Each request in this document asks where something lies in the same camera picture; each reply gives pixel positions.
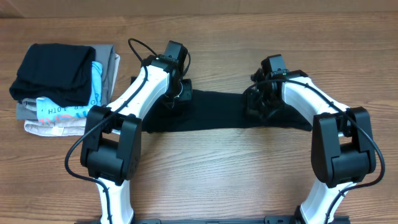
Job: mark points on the black t-shirt with logo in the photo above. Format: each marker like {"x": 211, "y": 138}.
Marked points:
{"x": 216, "y": 110}

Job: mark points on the folded gray garment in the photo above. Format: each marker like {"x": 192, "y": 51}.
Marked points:
{"x": 106, "y": 55}

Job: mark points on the folded black garment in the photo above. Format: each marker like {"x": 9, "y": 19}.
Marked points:
{"x": 59, "y": 72}

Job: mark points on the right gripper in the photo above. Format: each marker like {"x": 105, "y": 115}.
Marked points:
{"x": 252, "y": 108}

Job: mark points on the folded beige garment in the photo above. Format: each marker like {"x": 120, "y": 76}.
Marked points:
{"x": 68, "y": 127}

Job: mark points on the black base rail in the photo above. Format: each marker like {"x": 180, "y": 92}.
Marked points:
{"x": 284, "y": 219}

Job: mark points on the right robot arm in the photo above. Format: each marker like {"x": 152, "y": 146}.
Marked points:
{"x": 342, "y": 150}

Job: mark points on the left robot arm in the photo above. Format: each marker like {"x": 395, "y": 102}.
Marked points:
{"x": 111, "y": 144}

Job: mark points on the folded light blue printed shirt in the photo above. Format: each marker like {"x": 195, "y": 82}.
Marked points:
{"x": 50, "y": 112}

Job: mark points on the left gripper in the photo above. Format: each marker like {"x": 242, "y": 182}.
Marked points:
{"x": 188, "y": 93}

